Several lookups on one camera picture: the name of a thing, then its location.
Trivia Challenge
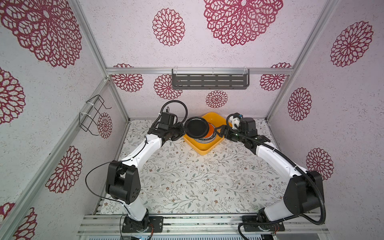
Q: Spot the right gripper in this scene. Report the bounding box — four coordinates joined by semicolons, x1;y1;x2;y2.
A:
215;125;247;145

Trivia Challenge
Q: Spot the orange plate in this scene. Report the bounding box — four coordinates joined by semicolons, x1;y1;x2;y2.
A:
204;123;215;139

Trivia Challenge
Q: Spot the small black plate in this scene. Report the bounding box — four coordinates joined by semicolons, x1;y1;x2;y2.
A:
185;117;210;139

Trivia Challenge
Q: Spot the teal patterned plate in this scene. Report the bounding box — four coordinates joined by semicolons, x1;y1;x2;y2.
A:
195;136;216;144

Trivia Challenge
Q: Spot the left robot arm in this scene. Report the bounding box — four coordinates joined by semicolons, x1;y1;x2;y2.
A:
106;112;185;222

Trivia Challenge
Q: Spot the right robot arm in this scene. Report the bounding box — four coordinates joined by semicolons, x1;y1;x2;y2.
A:
215;113;326;225

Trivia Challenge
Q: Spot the yellow plastic bin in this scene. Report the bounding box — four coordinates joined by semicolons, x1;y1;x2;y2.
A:
184;112;226;156

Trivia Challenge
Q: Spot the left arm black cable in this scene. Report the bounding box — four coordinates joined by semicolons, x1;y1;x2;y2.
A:
84;99;189;240

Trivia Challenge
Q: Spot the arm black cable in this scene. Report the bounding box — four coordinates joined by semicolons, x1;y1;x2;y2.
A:
84;99;189;240
225;112;327;240

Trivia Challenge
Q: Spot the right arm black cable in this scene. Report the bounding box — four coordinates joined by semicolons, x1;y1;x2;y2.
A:
225;112;327;240

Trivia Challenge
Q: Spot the grey wall shelf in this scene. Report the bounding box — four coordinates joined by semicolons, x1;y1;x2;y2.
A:
171;69;250;90

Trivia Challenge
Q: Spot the black wire rack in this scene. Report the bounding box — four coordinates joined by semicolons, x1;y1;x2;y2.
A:
78;95;111;137

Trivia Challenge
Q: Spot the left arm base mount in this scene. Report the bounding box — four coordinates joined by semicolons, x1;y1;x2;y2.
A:
122;212;164;233

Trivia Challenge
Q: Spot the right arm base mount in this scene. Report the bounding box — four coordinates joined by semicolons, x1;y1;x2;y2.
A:
242;214;286;232

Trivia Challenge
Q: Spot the aluminium front rail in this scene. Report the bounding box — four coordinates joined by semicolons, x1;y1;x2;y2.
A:
77;214;332;240

